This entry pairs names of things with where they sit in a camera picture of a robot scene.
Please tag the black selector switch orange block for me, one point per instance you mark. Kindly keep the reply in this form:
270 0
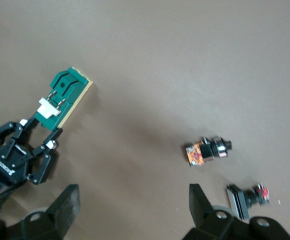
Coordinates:
200 153

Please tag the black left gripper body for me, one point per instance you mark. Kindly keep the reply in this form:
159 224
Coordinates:
7 165

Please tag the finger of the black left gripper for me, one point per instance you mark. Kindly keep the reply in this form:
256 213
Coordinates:
45 160
15 130

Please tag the black flat-head switch red block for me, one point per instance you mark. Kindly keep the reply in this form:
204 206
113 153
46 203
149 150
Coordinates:
245 197

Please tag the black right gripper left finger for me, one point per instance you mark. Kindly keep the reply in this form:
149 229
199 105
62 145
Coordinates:
60 215

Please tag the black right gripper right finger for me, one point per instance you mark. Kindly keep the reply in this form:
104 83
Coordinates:
203 215

